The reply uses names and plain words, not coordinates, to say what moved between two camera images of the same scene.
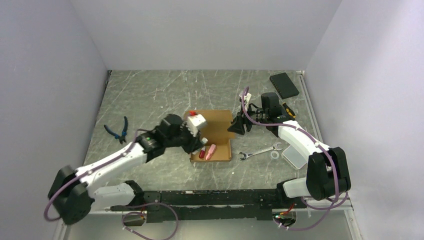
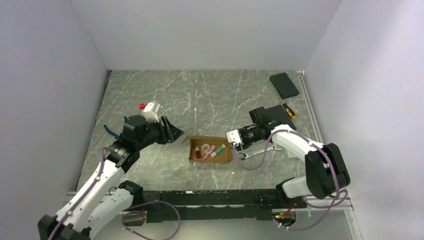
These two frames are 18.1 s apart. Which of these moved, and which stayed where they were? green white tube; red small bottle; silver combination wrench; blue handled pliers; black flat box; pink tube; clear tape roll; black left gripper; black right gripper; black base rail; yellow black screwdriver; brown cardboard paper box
Moved: red small bottle; black left gripper; brown cardboard paper box; green white tube; black right gripper; clear tape roll
Stayed: black flat box; yellow black screwdriver; pink tube; black base rail; blue handled pliers; silver combination wrench
